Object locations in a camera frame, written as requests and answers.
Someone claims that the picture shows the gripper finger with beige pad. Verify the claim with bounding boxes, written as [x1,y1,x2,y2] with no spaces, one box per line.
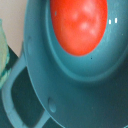
[0,19,10,89]

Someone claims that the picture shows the red toy tomato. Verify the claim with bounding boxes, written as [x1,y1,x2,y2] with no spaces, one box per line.
[50,0,108,56]

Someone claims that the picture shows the grey toy pot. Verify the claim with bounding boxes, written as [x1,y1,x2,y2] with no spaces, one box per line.
[2,0,128,128]

